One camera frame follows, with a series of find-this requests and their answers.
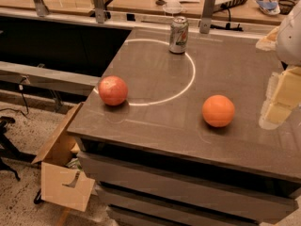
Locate orange fruit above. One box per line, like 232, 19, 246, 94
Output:
201, 95, 235, 127

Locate grey drawer cabinet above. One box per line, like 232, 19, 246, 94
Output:
75, 138, 301, 226

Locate open cardboard box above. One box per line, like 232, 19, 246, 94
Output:
32, 103, 94, 212

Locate metal bracket middle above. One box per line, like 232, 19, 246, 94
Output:
93, 0, 105, 24

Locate metal bracket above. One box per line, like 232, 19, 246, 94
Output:
199, 0, 215, 34
93, 0, 105, 24
33, 0, 49, 17

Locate metal bracket right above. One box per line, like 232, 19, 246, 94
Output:
199, 0, 215, 34

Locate red apple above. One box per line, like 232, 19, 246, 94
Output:
98, 75, 128, 106

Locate metal bracket left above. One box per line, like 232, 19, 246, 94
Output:
33, 0, 49, 17

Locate black stand base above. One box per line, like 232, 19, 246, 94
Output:
0, 117, 35, 181

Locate grey power strip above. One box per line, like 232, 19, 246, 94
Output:
214, 0, 247, 12

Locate black mesh cup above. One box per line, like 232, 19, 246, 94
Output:
278, 0, 295, 15

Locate silver 7up soda can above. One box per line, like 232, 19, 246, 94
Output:
169, 16, 189, 54

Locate clear plastic cup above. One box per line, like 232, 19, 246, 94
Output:
163, 1, 182, 15

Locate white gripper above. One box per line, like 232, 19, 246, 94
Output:
256, 1, 301, 130

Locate blue white cloth bundle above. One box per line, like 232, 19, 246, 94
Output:
257, 1, 280, 16

